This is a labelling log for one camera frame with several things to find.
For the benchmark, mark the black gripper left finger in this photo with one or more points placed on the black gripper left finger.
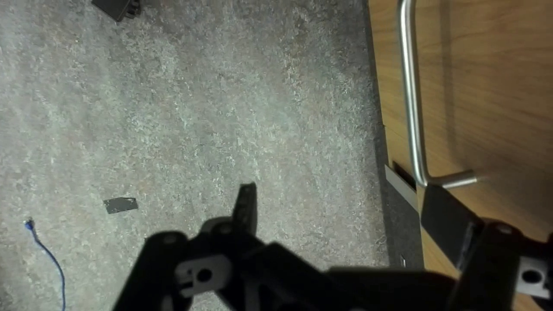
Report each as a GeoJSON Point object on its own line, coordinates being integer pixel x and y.
{"type": "Point", "coordinates": [245, 205]}

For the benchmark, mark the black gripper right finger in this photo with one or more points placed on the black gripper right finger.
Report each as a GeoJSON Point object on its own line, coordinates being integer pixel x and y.
{"type": "Point", "coordinates": [446, 221]}

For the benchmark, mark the white drawer with wooden front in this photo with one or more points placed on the white drawer with wooden front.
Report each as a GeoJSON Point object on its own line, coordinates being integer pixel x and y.
{"type": "Point", "coordinates": [489, 96]}

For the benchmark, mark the grey tape patch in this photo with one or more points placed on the grey tape patch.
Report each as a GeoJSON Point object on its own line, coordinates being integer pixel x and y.
{"type": "Point", "coordinates": [121, 203]}

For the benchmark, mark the black floor object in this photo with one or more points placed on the black floor object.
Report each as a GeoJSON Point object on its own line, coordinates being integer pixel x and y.
{"type": "Point", "coordinates": [117, 7]}

